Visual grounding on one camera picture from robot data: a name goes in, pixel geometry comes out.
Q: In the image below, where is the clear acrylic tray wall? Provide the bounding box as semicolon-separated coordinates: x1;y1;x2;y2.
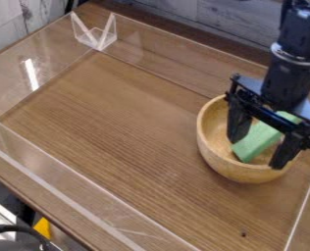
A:
0;123;199;251

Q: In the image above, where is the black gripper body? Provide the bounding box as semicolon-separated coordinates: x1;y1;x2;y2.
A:
225;42;310;150

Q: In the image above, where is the black cable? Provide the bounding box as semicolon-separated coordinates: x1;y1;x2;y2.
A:
0;225;49;251

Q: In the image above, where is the brown wooden bowl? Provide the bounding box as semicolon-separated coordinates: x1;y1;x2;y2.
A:
195;95;298;184

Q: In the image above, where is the green rectangular block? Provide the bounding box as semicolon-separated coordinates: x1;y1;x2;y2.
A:
230;111;304;164

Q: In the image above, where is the yellow tag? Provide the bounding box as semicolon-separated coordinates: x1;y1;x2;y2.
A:
32;218;51;239

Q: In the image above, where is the clear acrylic corner bracket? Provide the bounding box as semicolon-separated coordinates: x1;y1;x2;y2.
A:
69;12;116;52

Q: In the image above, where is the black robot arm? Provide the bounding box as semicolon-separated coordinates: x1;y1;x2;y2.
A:
223;0;310;170

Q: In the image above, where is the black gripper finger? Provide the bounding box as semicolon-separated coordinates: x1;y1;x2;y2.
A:
226;94;251;144
269;132;302;170

